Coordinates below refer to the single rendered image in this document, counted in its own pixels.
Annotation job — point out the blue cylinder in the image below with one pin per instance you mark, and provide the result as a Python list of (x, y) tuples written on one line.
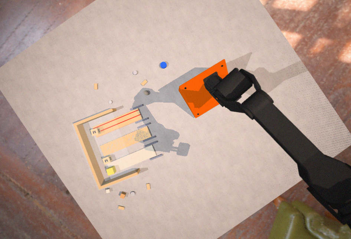
[(163, 65)]

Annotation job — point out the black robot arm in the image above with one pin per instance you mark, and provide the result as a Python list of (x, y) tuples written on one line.
[(329, 179)]

